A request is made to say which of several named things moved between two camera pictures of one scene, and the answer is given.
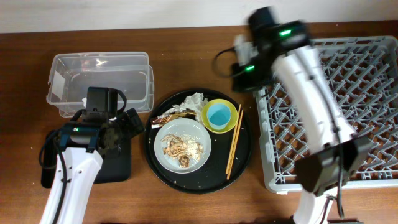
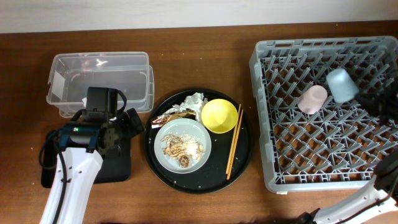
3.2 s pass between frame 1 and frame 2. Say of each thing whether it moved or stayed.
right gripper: moved
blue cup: moved
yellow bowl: stayed
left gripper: stayed
